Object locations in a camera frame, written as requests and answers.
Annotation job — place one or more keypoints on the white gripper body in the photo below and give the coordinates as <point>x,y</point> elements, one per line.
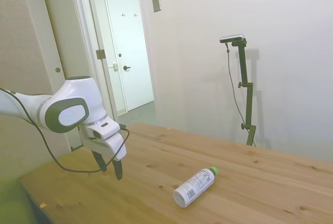
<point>114,147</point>

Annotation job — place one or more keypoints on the brass door hinge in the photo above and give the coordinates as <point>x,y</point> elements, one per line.
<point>100,54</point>

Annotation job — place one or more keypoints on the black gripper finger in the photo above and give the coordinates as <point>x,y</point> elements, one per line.
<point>99,161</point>
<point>118,170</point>

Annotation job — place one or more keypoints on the metal wall plate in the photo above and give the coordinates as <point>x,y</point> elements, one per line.
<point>156,2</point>

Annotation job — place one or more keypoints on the grey camera on stand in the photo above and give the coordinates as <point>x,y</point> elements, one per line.
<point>231,38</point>

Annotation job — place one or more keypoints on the brass door latch plate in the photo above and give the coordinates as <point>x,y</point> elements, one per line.
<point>115,66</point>

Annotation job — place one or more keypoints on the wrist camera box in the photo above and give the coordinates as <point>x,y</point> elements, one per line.
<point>104,129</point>

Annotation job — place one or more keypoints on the clear bottle with green cap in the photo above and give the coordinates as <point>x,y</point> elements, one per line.
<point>192,187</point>

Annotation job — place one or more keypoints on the orange tape scrap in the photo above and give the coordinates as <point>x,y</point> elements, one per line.
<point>43,204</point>

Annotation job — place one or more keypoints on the white hallway door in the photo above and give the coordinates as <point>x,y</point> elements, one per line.
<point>130,39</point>

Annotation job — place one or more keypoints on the black jointed camera stand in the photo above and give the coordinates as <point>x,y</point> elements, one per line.
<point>244,73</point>

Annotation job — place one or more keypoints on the beige door panel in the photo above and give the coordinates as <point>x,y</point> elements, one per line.
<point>59,26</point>

